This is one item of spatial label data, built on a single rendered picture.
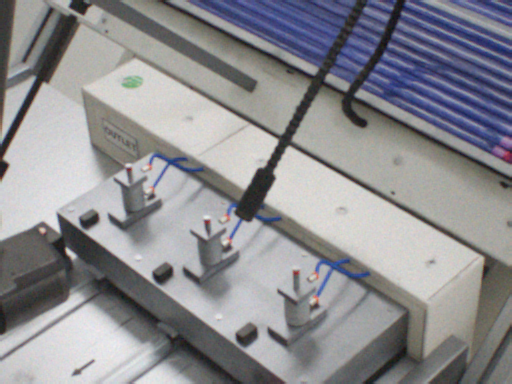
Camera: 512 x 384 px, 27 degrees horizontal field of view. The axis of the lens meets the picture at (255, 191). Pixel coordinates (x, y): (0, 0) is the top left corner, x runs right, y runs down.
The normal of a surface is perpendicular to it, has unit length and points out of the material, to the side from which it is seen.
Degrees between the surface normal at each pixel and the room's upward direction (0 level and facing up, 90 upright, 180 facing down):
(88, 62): 90
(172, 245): 46
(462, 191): 90
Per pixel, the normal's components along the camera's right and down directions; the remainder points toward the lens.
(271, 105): -0.52, -0.22
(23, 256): 0.29, -0.68
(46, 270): 0.64, 0.67
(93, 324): -0.04, -0.77
